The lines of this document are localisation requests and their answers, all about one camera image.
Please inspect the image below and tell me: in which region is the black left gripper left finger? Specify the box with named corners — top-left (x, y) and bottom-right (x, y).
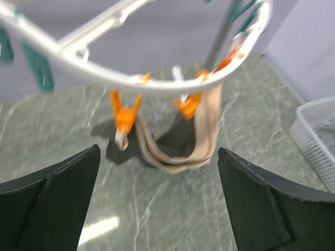
top-left (1, 144), bottom-right (101, 250)

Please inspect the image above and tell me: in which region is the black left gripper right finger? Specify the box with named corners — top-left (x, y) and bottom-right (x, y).
top-left (218, 147), bottom-right (334, 250)

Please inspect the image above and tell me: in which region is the dark grey boxer underwear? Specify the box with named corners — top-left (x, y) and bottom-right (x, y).
top-left (91, 84), bottom-right (222, 174)

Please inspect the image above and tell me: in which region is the orange clothes peg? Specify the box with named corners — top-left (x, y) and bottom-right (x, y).
top-left (172, 66), bottom-right (209, 120)
top-left (213, 46), bottom-right (244, 73)
top-left (109, 90), bottom-right (143, 135)

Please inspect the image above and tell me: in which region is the white oval clip hanger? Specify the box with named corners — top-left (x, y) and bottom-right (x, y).
top-left (1, 1), bottom-right (273, 96)

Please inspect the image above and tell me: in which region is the white plastic laundry basket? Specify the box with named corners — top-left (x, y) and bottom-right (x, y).
top-left (290, 97), bottom-right (334, 193)

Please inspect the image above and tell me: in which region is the teal clothes peg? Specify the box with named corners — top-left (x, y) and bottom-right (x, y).
top-left (21, 41), bottom-right (54, 92)
top-left (1, 27), bottom-right (14, 63)

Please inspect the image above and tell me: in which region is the white drying rack stand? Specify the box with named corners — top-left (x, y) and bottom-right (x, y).
top-left (171, 0), bottom-right (241, 100)

